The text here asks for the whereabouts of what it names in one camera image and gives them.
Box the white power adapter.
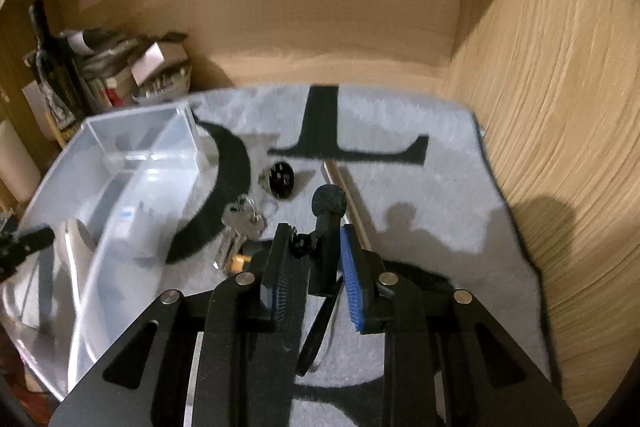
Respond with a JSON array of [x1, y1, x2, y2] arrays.
[[115, 201, 161, 258]]

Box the red and white packet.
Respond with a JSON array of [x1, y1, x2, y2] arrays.
[[100, 77, 136, 110]]

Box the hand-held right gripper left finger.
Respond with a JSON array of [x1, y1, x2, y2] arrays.
[[50, 223, 308, 427]]

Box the small black microphone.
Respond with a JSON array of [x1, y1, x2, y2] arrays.
[[292, 184, 348, 300]]

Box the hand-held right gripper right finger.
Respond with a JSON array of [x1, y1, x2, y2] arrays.
[[339, 224, 581, 427]]

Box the small white cardboard box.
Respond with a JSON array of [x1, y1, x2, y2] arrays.
[[130, 41, 191, 88]]

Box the small brass fitting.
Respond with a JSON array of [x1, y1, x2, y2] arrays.
[[227, 253, 253, 275]]

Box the bunch of silver keys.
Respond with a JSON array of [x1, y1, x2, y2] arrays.
[[212, 194, 268, 270]]

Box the white paper roll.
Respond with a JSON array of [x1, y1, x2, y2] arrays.
[[0, 119, 41, 202]]

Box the white carton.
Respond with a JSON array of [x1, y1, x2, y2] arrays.
[[22, 79, 56, 140]]

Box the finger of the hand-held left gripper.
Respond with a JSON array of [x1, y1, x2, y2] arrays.
[[0, 226, 56, 280]]

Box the silver metal rod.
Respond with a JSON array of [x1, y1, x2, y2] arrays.
[[320, 159, 373, 250]]

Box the grey mat with black letters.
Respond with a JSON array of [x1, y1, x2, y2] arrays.
[[165, 84, 553, 427]]

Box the clear plastic organizer box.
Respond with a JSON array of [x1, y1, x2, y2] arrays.
[[0, 104, 221, 400]]

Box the dark wine bottle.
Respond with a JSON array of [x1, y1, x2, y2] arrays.
[[27, 0, 86, 148]]

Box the silver curved object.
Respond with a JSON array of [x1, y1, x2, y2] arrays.
[[50, 217, 101, 308]]

